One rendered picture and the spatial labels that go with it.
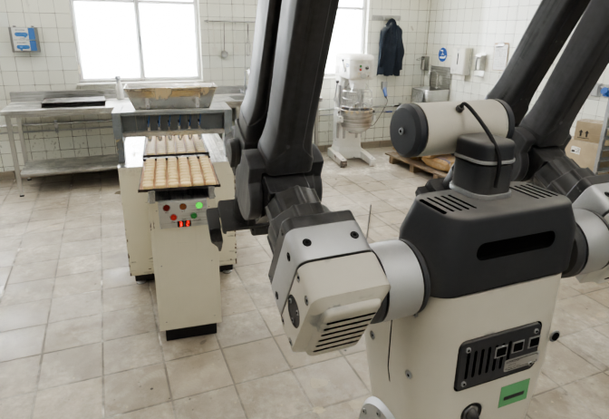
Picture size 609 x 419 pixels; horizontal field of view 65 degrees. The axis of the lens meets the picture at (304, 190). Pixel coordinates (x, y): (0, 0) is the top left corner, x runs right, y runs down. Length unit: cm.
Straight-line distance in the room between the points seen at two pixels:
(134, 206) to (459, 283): 282
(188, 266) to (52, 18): 405
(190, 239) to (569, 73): 210
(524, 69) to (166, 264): 213
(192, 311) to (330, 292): 234
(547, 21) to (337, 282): 55
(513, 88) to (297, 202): 46
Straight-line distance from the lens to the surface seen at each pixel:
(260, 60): 62
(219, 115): 321
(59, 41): 614
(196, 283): 271
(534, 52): 87
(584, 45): 81
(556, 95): 84
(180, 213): 251
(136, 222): 330
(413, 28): 741
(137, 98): 315
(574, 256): 73
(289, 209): 56
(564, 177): 82
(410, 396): 69
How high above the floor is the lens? 166
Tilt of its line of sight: 18 degrees down
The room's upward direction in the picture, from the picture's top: 1 degrees clockwise
